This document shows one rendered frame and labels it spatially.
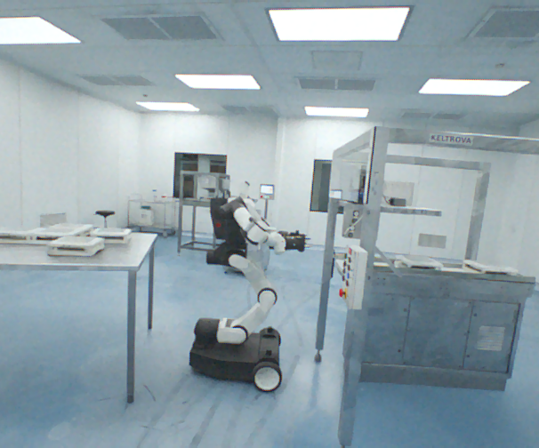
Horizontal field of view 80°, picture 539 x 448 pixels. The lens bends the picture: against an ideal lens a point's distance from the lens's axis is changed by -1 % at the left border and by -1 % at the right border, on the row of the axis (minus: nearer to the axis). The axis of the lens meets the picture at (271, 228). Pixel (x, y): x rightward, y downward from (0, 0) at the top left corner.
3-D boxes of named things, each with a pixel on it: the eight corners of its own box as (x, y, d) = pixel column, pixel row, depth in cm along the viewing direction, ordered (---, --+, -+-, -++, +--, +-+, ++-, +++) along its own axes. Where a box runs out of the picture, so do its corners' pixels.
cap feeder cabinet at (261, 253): (221, 273, 491) (223, 223, 481) (232, 264, 547) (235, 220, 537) (261, 278, 480) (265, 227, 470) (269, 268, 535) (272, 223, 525)
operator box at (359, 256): (349, 309, 142) (355, 251, 138) (341, 296, 159) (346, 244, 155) (362, 310, 142) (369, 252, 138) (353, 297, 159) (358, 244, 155)
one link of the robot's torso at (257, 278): (265, 312, 231) (222, 262, 227) (266, 303, 248) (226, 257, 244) (282, 299, 229) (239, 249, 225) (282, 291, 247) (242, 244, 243)
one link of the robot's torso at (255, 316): (223, 339, 233) (263, 287, 227) (228, 326, 252) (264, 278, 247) (241, 351, 234) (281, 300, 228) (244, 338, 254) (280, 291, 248)
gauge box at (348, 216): (344, 237, 215) (347, 208, 212) (341, 236, 225) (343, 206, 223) (377, 240, 215) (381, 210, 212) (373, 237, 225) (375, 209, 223)
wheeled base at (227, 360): (183, 380, 220) (185, 332, 215) (200, 342, 271) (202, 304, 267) (277, 387, 220) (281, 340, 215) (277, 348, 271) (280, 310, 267)
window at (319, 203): (309, 211, 738) (314, 158, 723) (309, 211, 739) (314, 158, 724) (373, 216, 713) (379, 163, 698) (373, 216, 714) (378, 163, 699)
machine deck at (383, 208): (347, 209, 212) (348, 203, 212) (336, 205, 250) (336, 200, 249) (441, 216, 212) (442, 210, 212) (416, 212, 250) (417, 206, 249)
